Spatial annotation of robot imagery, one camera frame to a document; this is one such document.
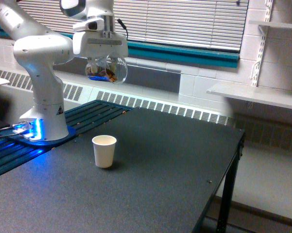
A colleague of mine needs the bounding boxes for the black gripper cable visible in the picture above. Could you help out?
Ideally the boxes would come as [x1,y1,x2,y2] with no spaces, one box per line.
[116,18,129,41]

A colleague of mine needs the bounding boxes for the black cables at base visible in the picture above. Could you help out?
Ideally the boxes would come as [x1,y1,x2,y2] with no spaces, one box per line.
[0,124,17,139]

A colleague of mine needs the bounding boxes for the white baseboard radiator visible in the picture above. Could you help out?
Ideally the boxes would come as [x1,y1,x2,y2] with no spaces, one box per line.
[0,69,236,126]

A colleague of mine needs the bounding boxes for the white window blinds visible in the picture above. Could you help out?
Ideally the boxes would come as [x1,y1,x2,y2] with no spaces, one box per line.
[0,0,249,50]

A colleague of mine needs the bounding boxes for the white upper wall shelf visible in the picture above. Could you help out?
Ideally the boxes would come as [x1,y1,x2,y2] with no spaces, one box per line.
[248,20,292,29]

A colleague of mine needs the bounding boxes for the white paper cup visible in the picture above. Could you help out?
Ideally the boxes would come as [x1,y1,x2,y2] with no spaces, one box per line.
[92,135,117,168]

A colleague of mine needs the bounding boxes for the teal window sill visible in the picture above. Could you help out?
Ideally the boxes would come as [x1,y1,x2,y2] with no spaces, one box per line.
[5,24,239,76]

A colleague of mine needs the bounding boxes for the white lower wall shelf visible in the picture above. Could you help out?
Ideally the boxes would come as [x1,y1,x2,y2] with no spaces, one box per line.
[206,82,292,109]

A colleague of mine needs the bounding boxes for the white wall shelf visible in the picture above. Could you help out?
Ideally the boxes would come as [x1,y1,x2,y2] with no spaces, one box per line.
[248,20,292,29]
[206,82,292,109]

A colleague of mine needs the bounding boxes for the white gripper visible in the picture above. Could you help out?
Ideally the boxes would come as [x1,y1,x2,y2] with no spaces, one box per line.
[72,19,128,73]

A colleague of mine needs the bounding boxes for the white shelf rail bracket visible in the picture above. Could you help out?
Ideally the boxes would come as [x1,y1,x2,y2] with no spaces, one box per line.
[249,0,274,87]

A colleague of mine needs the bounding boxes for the black table leg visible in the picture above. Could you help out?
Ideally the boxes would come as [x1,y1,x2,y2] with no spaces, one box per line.
[215,135,245,233]

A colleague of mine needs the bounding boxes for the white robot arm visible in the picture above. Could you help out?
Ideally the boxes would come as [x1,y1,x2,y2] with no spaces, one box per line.
[0,0,128,142]

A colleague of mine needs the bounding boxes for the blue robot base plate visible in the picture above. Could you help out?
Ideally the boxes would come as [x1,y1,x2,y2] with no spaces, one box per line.
[8,126,76,148]

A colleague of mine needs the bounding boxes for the brown nut pieces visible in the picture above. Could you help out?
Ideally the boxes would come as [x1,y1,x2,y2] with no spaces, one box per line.
[85,64,118,83]

